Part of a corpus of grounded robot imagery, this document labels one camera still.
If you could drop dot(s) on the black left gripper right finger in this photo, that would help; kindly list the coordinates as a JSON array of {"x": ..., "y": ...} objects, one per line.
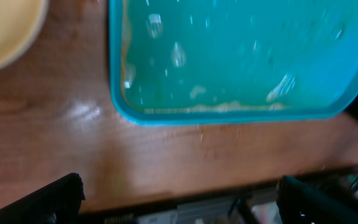
[{"x": 330, "y": 202}]

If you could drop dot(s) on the yellow plate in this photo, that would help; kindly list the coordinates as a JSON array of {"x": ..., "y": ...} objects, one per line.
[{"x": 20, "y": 23}]

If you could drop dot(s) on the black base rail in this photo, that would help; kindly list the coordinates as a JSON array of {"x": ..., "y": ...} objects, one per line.
[{"x": 249, "y": 204}]

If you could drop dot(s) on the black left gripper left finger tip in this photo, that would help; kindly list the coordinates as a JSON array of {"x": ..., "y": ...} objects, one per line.
[{"x": 58, "y": 202}]

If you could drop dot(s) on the teal plastic tray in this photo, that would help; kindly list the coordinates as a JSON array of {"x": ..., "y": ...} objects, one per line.
[{"x": 210, "y": 62}]

